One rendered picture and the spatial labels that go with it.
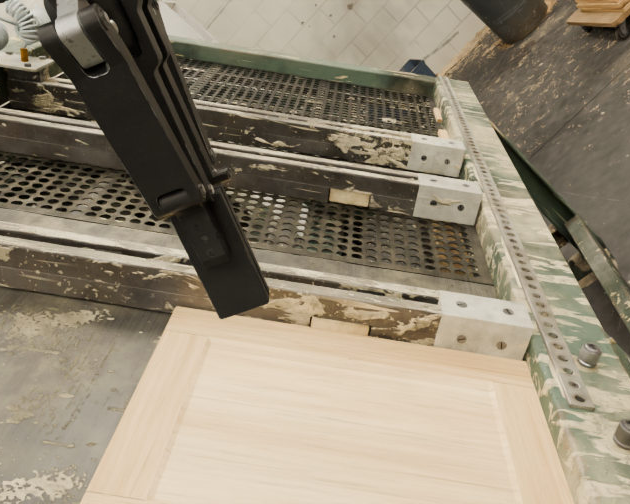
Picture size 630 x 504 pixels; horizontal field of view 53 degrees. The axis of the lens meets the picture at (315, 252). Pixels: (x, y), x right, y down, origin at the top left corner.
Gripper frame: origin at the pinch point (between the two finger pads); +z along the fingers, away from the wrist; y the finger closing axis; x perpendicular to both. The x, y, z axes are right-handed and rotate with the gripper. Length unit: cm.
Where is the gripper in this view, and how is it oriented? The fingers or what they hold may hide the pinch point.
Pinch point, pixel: (220, 253)
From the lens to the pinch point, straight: 35.0
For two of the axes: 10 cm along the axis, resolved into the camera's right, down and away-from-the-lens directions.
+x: 9.4, -3.3, -0.9
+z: 3.4, 8.5, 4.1
